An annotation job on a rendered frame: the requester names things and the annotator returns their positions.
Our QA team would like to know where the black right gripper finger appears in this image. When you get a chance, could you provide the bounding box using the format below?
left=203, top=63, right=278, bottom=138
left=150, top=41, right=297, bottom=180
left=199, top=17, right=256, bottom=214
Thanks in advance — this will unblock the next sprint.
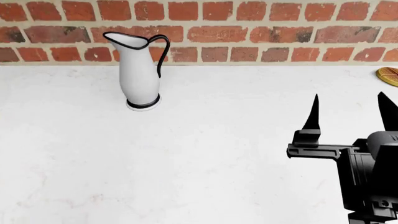
left=293, top=93, right=322, bottom=148
left=377, top=91, right=398, bottom=132

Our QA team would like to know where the round golden waffle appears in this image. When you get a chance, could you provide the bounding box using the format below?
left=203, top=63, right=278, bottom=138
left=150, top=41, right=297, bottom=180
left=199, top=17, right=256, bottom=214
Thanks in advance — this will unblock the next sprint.
left=375, top=67, right=398, bottom=88

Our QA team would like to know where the white pitcher with black trim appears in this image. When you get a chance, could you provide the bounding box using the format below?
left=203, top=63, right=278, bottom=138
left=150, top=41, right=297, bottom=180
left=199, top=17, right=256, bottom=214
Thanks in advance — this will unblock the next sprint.
left=102, top=31, right=170, bottom=111

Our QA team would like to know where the dark grey gripper camera box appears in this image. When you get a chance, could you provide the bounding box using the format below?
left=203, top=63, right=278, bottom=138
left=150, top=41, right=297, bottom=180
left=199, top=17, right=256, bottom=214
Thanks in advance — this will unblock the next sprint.
left=366, top=130, right=398, bottom=178

